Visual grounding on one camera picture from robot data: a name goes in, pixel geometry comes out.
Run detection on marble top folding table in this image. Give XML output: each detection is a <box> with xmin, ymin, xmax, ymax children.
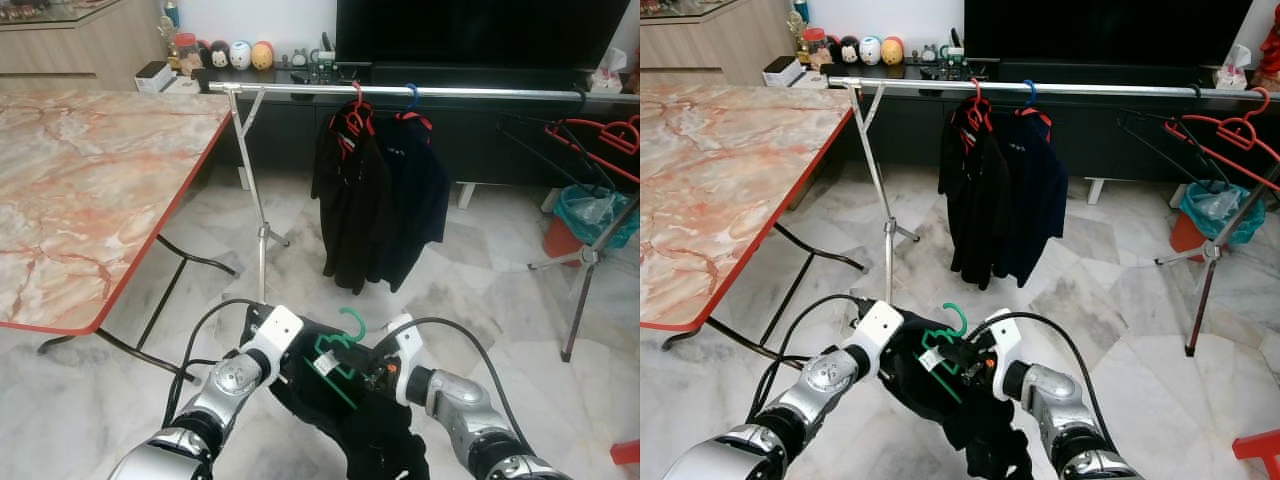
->
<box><xmin>640</xmin><ymin>82</ymin><xmax>869</xmax><ymax>363</ymax></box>
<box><xmin>0</xmin><ymin>88</ymin><xmax>241</xmax><ymax>384</ymax></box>

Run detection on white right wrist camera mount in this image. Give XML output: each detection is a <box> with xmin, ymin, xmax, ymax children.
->
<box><xmin>385</xmin><ymin>315</ymin><xmax>426</xmax><ymax>406</ymax></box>
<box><xmin>985</xmin><ymin>312</ymin><xmax>1031</xmax><ymax>401</ymax></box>

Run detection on silver metal clothes rack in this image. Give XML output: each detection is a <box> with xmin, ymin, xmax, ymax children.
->
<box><xmin>828</xmin><ymin>75</ymin><xmax>1280</xmax><ymax>359</ymax></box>
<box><xmin>208</xmin><ymin>80</ymin><xmax>641</xmax><ymax>363</ymax></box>

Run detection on red gold statue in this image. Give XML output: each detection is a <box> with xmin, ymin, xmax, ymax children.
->
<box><xmin>1262</xmin><ymin>10</ymin><xmax>1280</xmax><ymax>91</ymax></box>

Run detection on navy shirt red stripes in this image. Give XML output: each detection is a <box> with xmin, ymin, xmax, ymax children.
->
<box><xmin>375</xmin><ymin>110</ymin><xmax>451</xmax><ymax>293</ymax></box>
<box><xmin>995</xmin><ymin>107</ymin><xmax>1069</xmax><ymax>288</ymax></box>

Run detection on long black TV cabinet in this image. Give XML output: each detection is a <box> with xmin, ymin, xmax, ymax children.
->
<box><xmin>838</xmin><ymin>62</ymin><xmax>1280</xmax><ymax>186</ymax></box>
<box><xmin>215</xmin><ymin>62</ymin><xmax>641</xmax><ymax>191</ymax></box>

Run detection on green plastic hanger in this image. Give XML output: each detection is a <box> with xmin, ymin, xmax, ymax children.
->
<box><xmin>312</xmin><ymin>307</ymin><xmax>368</xmax><ymax>409</ymax></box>
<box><xmin>920</xmin><ymin>302</ymin><xmax>969</xmax><ymax>404</ymax></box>

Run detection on white pink tissue pack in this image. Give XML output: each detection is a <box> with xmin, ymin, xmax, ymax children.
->
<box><xmin>592</xmin><ymin>48</ymin><xmax>629</xmax><ymax>93</ymax></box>
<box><xmin>1215</xmin><ymin>45</ymin><xmax>1251</xmax><ymax>91</ymax></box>

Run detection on red waste bin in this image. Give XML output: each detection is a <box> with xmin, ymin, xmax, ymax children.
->
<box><xmin>543</xmin><ymin>215</ymin><xmax>581</xmax><ymax>259</ymax></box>
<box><xmin>1168</xmin><ymin>210</ymin><xmax>1206</xmax><ymax>251</ymax></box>

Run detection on black flat screen television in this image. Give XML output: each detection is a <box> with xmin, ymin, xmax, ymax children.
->
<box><xmin>336</xmin><ymin>0</ymin><xmax>633</xmax><ymax>69</ymax></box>
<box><xmin>963</xmin><ymin>0</ymin><xmax>1254</xmax><ymax>67</ymax></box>

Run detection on light wood sideboard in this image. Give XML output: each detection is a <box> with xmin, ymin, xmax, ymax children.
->
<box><xmin>640</xmin><ymin>0</ymin><xmax>791</xmax><ymax>86</ymax></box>
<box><xmin>0</xmin><ymin>0</ymin><xmax>169</xmax><ymax>93</ymax></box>

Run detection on black polo shirt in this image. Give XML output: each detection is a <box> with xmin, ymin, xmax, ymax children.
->
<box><xmin>880</xmin><ymin>308</ymin><xmax>1036</xmax><ymax>480</ymax></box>
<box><xmin>245</xmin><ymin>305</ymin><xmax>431</xmax><ymax>480</ymax></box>
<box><xmin>311</xmin><ymin>105</ymin><xmax>393</xmax><ymax>294</ymax></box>
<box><xmin>938</xmin><ymin>100</ymin><xmax>1013</xmax><ymax>291</ymax></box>

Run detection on teal plastic bin bag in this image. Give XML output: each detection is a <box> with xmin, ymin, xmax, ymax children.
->
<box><xmin>555</xmin><ymin>183</ymin><xmax>639</xmax><ymax>249</ymax></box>
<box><xmin>1180</xmin><ymin>180</ymin><xmax>1266</xmax><ymax>246</ymax></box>

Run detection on red plastic hanger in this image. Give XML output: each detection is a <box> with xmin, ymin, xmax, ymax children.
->
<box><xmin>332</xmin><ymin>82</ymin><xmax>376</xmax><ymax>161</ymax></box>
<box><xmin>955</xmin><ymin>78</ymin><xmax>996</xmax><ymax>136</ymax></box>
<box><xmin>545</xmin><ymin>113</ymin><xmax>641</xmax><ymax>188</ymax></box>
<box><xmin>1163</xmin><ymin>87</ymin><xmax>1280</xmax><ymax>193</ymax></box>

